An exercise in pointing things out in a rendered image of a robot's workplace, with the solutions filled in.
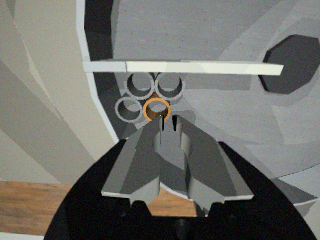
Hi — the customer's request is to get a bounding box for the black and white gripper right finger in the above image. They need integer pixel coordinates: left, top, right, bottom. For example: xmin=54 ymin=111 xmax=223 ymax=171
xmin=172 ymin=115 xmax=317 ymax=240

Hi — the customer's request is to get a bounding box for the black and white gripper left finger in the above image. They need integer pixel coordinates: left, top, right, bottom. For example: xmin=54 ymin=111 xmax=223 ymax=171
xmin=43 ymin=114 xmax=164 ymax=240

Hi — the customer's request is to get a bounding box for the bronze bushing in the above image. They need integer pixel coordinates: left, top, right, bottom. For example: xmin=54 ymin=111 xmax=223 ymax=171
xmin=143 ymin=92 xmax=171 ymax=121

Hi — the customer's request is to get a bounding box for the grey metal bushing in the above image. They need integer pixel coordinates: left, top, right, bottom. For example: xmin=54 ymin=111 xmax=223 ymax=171
xmin=115 ymin=92 xmax=145 ymax=122
xmin=154 ymin=72 xmax=185 ymax=101
xmin=124 ymin=72 xmax=156 ymax=100

